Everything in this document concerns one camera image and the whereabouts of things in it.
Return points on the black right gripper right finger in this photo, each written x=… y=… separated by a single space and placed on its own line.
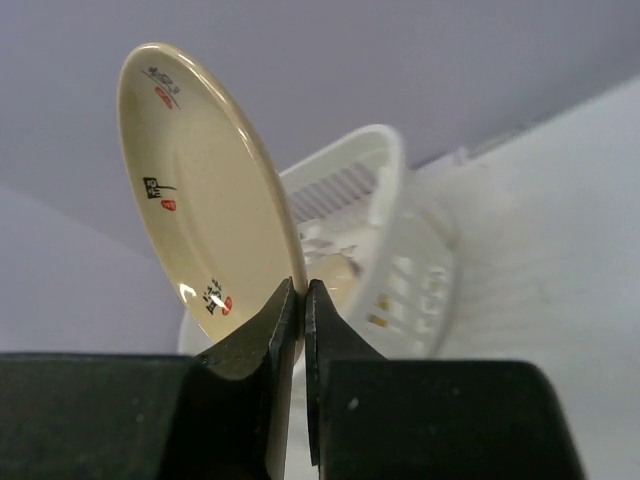
x=374 y=418

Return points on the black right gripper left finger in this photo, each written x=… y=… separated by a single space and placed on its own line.
x=222 y=414

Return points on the beige round plate black spot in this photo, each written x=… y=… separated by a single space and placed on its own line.
x=340 y=276

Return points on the beige round floral plate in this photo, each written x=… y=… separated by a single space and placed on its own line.
x=211 y=201

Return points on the white plastic dish bin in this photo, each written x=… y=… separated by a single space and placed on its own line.
x=351 y=198

